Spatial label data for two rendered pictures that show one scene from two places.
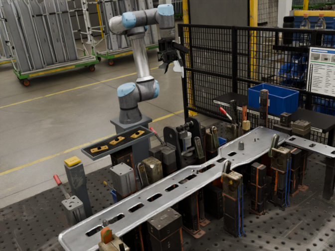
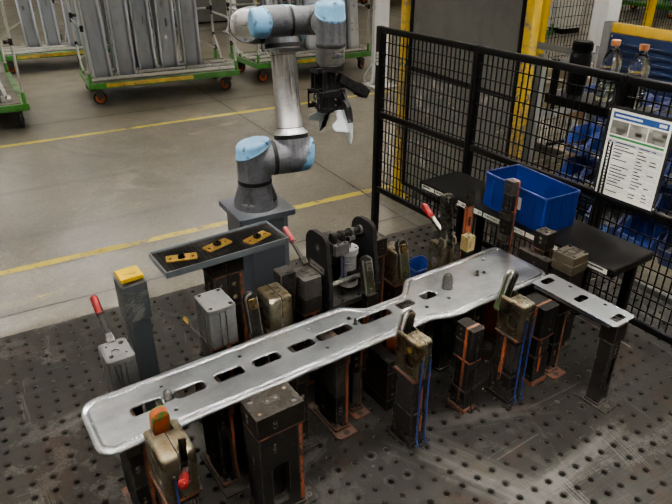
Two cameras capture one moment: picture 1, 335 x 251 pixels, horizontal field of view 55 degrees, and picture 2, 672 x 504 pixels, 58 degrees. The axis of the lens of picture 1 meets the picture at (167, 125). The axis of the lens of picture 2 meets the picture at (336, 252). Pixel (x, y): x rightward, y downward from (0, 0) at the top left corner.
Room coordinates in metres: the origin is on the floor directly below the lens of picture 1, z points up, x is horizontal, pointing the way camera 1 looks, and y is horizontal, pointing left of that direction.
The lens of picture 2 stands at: (0.01, -0.15, 1.96)
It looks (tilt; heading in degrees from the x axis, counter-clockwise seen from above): 28 degrees down; 3
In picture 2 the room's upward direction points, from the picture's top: straight up
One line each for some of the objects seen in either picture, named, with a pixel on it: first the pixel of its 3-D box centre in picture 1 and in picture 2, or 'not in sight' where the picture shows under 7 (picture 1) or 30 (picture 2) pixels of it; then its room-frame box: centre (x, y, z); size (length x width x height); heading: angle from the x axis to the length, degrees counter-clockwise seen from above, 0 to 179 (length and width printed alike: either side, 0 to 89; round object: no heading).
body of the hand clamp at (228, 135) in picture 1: (233, 150); (437, 286); (1.80, -0.40, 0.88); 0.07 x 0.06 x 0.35; 37
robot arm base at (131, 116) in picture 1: (129, 112); (255, 191); (1.95, 0.23, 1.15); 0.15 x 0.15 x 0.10
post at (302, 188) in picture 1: (299, 165); (553, 331); (1.60, -0.74, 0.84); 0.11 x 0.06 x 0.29; 37
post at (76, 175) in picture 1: (82, 201); (142, 346); (1.36, 0.47, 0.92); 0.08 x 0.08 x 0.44; 37
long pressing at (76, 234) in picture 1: (195, 176); (350, 328); (1.37, -0.12, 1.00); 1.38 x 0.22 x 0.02; 127
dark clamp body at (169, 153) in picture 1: (169, 179); (307, 326); (1.53, 0.02, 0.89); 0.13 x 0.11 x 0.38; 37
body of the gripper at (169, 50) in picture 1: (168, 50); (328, 88); (1.64, -0.04, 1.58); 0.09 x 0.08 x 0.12; 127
